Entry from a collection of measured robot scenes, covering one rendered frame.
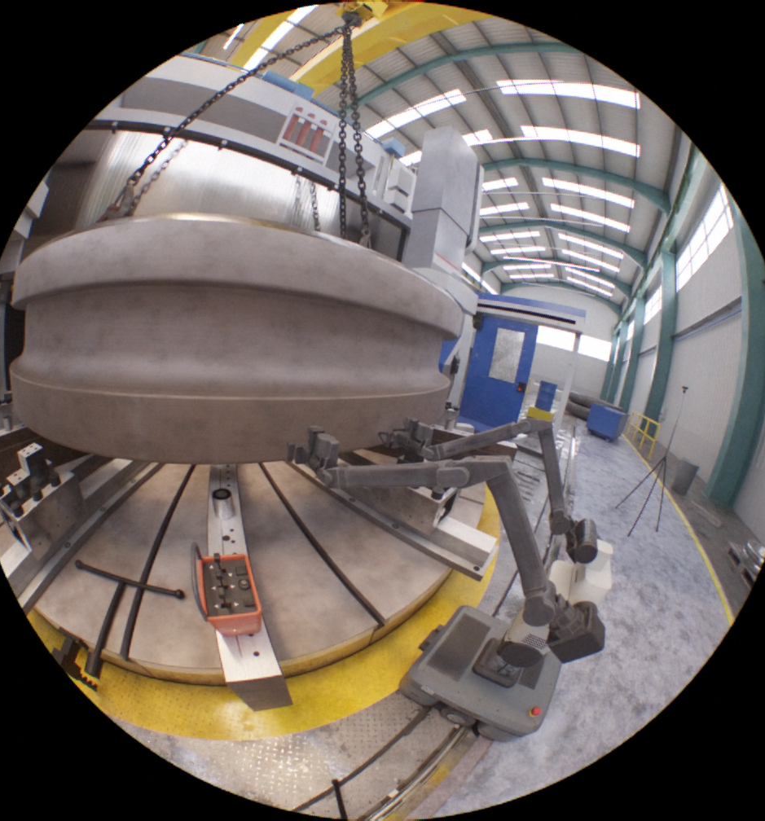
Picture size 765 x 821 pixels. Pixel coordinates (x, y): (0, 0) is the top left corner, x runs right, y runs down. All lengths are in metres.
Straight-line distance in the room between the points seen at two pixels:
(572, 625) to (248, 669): 0.74
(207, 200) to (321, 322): 3.46
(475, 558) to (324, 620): 0.83
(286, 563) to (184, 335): 1.11
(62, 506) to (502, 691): 2.04
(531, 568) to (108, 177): 4.90
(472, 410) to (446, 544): 4.28
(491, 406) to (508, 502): 4.90
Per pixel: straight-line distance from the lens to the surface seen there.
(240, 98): 7.23
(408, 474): 0.64
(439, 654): 1.30
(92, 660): 1.31
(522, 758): 1.62
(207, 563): 0.80
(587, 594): 0.87
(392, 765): 1.41
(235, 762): 1.42
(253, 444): 1.07
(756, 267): 9.95
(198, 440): 1.07
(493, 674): 1.30
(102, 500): 1.91
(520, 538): 0.62
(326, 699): 1.42
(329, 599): 1.30
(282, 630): 1.21
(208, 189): 4.44
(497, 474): 0.56
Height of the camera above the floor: 1.38
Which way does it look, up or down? 15 degrees down
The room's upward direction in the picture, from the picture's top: 10 degrees clockwise
